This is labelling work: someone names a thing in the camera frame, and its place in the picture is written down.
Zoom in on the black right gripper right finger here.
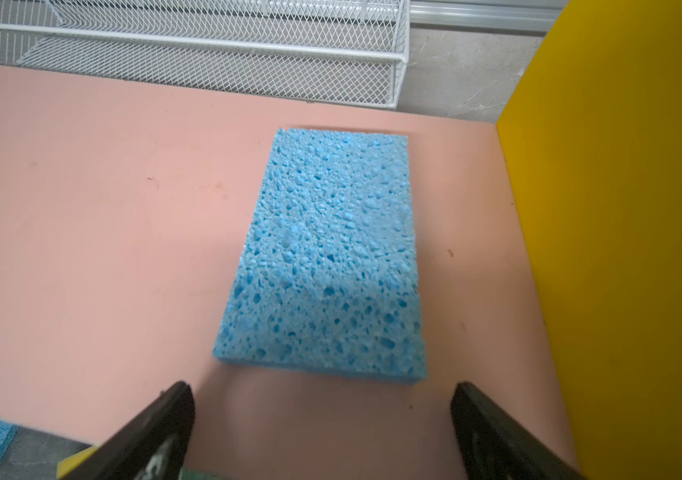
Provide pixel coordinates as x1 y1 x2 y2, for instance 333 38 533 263
450 382 583 479

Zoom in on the yellow sponge tilted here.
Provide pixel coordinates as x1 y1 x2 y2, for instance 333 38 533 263
56 445 99 480

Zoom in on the white wire mesh basket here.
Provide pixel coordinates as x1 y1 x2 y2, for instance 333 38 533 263
0 0 410 109

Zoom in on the yellow shelf unit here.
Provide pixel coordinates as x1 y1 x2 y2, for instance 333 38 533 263
497 1 682 479

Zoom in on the light blue cellulose sponge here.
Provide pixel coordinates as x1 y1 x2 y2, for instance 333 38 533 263
213 129 427 384

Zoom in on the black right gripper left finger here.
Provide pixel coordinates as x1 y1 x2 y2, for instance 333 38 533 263
63 381 195 480

